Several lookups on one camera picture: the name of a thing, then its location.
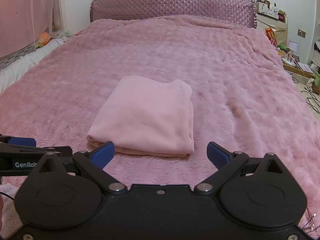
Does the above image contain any white side mattress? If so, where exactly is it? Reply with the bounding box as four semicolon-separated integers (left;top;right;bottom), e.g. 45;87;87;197
1;30;73;92

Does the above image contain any black power adapter cable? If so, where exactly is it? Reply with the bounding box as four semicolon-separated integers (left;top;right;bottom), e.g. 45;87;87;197
291;76;320;111

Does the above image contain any pink fluffy bed blanket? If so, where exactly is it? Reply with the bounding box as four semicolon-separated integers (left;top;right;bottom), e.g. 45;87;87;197
1;15;319;239

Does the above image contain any green plastic bin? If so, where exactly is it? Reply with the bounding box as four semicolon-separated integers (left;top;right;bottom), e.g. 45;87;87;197
313;69;320;88

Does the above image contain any pink Lovely Girl sweatshirt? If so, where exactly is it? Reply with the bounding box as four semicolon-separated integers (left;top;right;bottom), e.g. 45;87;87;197
87;75;194;158

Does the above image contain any pink curtain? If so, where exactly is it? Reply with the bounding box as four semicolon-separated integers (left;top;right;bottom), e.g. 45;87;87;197
1;0;62;58

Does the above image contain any beige bedside cabinet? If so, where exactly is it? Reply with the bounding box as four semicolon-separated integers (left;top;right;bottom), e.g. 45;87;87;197
253;0;288;46

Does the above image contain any dried flower twig bundle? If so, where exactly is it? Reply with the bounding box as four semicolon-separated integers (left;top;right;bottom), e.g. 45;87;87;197
302;207;319;236

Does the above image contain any white small lamp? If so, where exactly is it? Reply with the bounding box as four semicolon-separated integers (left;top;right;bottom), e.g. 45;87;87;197
287;40;299;56

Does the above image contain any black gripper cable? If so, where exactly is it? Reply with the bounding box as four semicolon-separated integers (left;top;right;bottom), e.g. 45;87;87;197
0;191;16;202

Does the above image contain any orange plush toy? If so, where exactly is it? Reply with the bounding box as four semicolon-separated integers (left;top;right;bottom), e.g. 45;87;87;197
35;32;51;48

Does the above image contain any red snack bag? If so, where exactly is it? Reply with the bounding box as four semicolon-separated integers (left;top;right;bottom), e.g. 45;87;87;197
265;28;278;48

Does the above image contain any purple quilted headboard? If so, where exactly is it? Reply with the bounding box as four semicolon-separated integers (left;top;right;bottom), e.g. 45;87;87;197
90;0;257;28

